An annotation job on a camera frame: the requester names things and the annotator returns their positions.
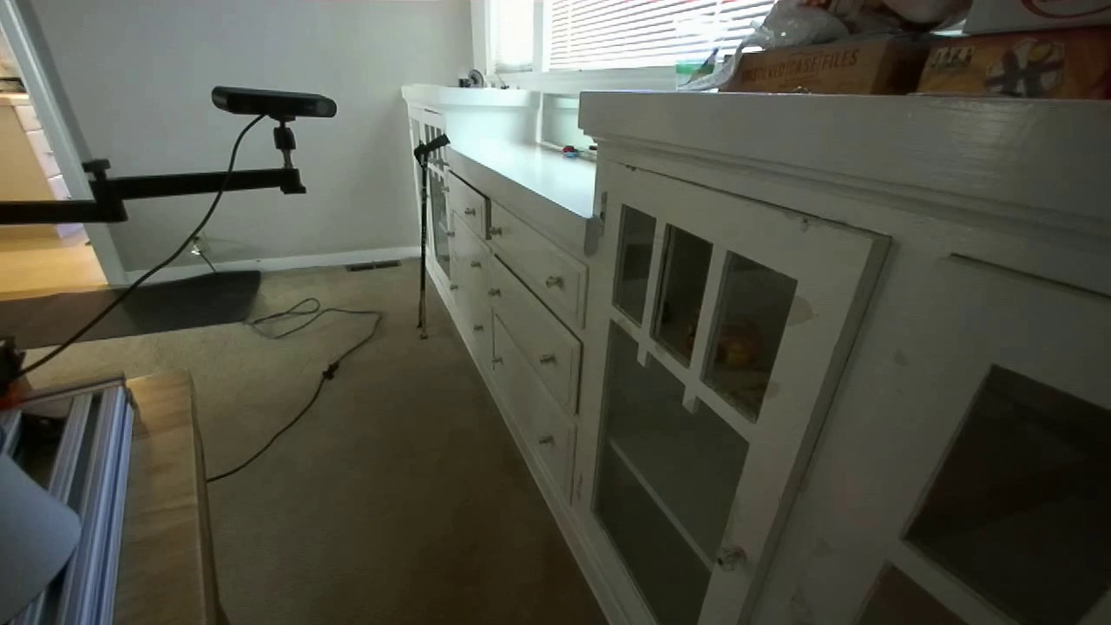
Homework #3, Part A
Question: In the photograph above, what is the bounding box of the white terry towel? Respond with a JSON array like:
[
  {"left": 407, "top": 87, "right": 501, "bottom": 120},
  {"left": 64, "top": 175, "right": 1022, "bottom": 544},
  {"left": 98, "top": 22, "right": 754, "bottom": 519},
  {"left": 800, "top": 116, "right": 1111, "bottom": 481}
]
[{"left": 738, "top": 0, "right": 976, "bottom": 54}]

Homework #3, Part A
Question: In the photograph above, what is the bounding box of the white cabinet drawer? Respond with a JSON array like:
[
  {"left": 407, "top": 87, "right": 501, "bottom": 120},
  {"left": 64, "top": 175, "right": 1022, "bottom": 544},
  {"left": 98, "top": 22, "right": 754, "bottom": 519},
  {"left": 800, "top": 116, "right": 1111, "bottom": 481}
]
[
  {"left": 478, "top": 254, "right": 585, "bottom": 417},
  {"left": 484, "top": 198, "right": 592, "bottom": 336},
  {"left": 486, "top": 318, "right": 581, "bottom": 498}
]

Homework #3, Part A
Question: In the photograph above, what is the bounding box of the low white drawer cabinet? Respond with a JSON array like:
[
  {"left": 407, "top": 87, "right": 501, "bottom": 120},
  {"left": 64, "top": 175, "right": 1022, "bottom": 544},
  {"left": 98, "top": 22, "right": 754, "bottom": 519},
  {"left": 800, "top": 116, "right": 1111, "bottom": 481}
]
[{"left": 400, "top": 82, "right": 610, "bottom": 585}]

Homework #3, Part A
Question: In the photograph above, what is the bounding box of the orange object inside cabinet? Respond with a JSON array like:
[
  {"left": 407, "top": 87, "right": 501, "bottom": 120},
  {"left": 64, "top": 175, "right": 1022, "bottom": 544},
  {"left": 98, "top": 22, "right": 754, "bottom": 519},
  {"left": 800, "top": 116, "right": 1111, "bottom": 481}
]
[{"left": 721, "top": 328, "right": 766, "bottom": 372}]

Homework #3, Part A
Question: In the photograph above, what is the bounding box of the white glass cabinet door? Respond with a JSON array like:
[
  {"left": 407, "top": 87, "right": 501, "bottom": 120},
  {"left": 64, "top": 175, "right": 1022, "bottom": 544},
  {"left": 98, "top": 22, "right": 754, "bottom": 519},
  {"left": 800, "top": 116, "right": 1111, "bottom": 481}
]
[
  {"left": 575, "top": 159, "right": 894, "bottom": 625},
  {"left": 847, "top": 254, "right": 1111, "bottom": 625}
]

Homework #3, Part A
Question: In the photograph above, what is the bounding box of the small green object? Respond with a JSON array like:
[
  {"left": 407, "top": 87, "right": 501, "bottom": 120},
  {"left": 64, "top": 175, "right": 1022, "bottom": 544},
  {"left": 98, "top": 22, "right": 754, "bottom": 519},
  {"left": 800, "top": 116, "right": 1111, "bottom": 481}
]
[{"left": 672, "top": 46, "right": 721, "bottom": 87}]

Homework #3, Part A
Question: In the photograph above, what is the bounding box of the white window blind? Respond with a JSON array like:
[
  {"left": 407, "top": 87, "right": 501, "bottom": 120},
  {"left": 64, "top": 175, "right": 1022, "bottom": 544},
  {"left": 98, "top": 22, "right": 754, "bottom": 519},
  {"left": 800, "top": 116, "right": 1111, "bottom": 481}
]
[{"left": 543, "top": 0, "right": 791, "bottom": 75}]

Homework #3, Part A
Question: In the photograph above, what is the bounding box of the brown rectangular box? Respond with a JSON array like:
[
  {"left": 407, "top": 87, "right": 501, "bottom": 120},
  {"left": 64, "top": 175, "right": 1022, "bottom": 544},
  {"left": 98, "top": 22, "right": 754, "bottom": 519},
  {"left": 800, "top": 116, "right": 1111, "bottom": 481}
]
[{"left": 721, "top": 33, "right": 934, "bottom": 98}]

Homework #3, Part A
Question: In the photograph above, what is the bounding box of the tall white glass-door cabinet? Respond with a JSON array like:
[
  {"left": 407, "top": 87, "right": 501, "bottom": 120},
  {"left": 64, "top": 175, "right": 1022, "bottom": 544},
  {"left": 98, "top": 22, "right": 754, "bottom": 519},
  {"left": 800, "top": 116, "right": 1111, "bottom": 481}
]
[{"left": 569, "top": 87, "right": 1111, "bottom": 625}]

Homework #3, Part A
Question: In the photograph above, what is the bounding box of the wooden table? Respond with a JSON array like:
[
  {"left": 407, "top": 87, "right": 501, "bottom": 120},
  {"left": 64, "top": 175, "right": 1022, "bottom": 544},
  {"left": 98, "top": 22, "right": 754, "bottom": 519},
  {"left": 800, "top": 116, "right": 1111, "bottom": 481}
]
[{"left": 116, "top": 367, "right": 227, "bottom": 625}]

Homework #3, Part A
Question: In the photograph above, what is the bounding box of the tan printed game box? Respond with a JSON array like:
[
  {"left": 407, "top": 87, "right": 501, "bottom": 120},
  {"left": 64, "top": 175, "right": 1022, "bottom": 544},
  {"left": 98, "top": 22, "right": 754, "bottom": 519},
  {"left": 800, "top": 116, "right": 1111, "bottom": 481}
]
[{"left": 915, "top": 26, "right": 1111, "bottom": 101}]

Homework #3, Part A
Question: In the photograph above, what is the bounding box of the red black clamp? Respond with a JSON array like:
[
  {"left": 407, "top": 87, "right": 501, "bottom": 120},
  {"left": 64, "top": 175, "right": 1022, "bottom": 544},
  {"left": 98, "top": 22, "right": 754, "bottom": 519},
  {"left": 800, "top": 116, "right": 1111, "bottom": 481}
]
[{"left": 0, "top": 336, "right": 27, "bottom": 410}]

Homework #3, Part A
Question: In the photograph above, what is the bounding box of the grey rounded object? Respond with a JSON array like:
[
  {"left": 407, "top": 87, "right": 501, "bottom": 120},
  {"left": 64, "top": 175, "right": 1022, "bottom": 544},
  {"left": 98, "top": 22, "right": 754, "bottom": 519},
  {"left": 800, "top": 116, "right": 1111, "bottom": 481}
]
[{"left": 0, "top": 450, "right": 84, "bottom": 622}]

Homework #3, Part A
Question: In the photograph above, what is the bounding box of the black floor cable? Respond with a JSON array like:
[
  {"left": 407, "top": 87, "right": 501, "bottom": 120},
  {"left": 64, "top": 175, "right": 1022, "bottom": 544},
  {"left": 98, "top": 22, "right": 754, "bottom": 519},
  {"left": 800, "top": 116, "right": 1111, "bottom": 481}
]
[{"left": 205, "top": 294, "right": 390, "bottom": 485}]

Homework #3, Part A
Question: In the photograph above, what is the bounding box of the black stereo camera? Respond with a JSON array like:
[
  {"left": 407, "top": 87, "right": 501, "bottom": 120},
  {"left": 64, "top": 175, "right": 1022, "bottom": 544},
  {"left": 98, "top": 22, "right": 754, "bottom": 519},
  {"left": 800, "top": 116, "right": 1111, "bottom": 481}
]
[{"left": 209, "top": 85, "right": 341, "bottom": 125}]

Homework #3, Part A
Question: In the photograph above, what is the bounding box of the black camera cable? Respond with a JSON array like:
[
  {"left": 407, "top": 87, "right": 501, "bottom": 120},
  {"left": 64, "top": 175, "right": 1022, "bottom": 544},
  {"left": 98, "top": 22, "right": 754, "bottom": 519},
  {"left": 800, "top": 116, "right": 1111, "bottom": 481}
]
[{"left": 14, "top": 110, "right": 270, "bottom": 378}]

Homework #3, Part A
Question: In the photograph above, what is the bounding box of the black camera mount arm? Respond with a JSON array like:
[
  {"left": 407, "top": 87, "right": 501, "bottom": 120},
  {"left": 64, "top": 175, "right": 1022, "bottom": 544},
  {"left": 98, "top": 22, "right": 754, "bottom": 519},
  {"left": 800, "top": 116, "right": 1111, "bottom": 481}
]
[{"left": 0, "top": 120, "right": 310, "bottom": 225}]

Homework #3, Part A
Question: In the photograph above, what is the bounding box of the aluminium profile frame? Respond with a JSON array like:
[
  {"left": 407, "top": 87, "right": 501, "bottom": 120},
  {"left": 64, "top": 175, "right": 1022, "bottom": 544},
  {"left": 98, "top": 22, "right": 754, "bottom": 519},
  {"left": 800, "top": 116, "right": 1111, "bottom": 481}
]
[{"left": 0, "top": 378, "right": 138, "bottom": 625}]

